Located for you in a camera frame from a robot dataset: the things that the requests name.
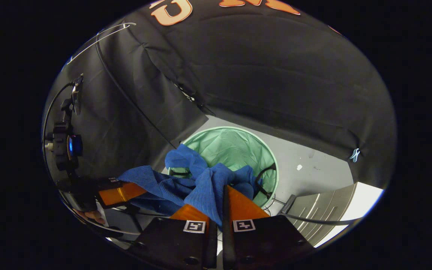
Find black backdrop cloth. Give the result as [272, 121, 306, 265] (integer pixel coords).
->
[43, 0, 398, 188]

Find grey ridged metal panel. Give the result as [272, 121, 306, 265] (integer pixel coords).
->
[279, 182, 363, 247]

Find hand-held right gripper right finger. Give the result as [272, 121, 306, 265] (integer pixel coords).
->
[222, 184, 315, 270]

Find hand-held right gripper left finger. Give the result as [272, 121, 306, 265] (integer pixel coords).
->
[128, 204, 218, 270]

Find green laundry hamper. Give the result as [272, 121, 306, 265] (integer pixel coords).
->
[168, 126, 279, 209]

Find blue corduroy jacket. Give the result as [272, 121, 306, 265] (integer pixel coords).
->
[117, 144, 264, 228]

